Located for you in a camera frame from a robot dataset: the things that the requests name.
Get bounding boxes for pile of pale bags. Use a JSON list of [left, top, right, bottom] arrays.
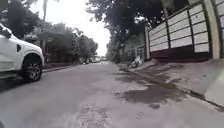
[[129, 55, 144, 69]]

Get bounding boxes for grey asphalt road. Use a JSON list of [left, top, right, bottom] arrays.
[[0, 61, 224, 128]]

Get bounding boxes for large dark trees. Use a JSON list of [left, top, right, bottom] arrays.
[[85, 0, 188, 64]]

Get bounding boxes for white slatted fence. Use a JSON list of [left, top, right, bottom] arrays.
[[144, 0, 224, 63]]

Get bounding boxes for grey concrete pavement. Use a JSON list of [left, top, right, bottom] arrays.
[[128, 58, 224, 109]]

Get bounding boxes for white car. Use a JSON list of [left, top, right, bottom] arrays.
[[0, 22, 45, 83]]

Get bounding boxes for grey wall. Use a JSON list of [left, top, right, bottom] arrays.
[[121, 31, 148, 62]]

